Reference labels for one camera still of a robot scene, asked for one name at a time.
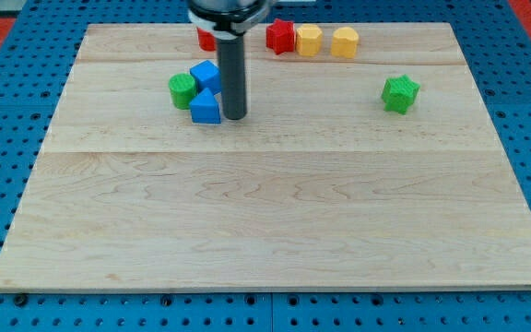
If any blue triangle block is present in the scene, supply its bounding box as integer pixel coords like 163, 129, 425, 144
189, 89, 221, 124

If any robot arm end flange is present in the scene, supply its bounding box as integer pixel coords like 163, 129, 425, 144
187, 0, 277, 39

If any blue cube block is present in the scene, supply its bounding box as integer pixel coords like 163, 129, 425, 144
190, 60, 222, 95

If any wooden board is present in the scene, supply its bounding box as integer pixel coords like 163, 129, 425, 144
0, 23, 531, 293

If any green cylinder block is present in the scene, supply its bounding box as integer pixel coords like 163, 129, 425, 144
168, 73, 197, 110

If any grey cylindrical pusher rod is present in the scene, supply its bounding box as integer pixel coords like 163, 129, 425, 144
217, 36, 247, 120

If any red star block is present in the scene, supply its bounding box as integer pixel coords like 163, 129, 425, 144
265, 18, 295, 55

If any yellow hexagon block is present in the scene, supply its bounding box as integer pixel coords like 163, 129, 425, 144
296, 24, 323, 56

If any red block behind rod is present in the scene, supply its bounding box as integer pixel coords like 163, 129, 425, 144
196, 28, 217, 52

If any green star block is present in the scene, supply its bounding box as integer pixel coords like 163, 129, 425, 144
381, 75, 421, 114

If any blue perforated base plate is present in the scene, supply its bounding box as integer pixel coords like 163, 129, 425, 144
0, 0, 531, 331

